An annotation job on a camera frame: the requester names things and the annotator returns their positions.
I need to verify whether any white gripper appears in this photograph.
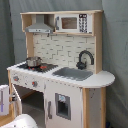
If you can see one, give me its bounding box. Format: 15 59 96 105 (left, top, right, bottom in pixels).
9 93 17 104

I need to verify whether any white oven door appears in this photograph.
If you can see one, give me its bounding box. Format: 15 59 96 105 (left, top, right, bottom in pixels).
12 86 22 116

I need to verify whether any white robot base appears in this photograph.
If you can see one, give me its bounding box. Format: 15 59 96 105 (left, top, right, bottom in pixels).
0 114 38 128

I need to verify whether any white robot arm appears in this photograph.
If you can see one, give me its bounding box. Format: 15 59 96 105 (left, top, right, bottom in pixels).
0 85 17 116

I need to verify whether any wooden toy kitchen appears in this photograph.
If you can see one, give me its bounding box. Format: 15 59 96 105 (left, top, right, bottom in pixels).
8 10 115 128

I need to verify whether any left red stove knob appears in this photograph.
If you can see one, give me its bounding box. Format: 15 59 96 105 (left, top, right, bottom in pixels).
13 76 19 81

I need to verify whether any red stove knob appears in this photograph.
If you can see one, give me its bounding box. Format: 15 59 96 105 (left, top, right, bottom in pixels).
13 76 19 81
32 81 38 87

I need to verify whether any right red stove knob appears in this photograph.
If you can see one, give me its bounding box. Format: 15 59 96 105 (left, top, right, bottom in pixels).
32 81 38 87

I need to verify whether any small metal pot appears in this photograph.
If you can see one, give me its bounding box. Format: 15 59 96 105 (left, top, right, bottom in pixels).
26 56 41 67

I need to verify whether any black toy stovetop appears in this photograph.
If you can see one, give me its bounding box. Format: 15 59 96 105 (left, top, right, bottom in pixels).
20 63 56 73

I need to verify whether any white fridge door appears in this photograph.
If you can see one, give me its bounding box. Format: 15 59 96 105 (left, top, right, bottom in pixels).
44 81 82 128

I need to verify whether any grey toy sink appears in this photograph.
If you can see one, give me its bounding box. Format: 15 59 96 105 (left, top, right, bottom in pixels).
53 67 92 81

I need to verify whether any black toy faucet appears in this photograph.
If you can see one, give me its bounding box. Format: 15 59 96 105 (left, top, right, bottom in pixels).
76 50 94 70

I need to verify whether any grey range hood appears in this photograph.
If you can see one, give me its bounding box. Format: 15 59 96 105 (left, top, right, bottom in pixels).
25 15 54 34

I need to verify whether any toy microwave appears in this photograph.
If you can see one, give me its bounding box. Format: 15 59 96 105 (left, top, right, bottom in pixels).
55 14 92 33

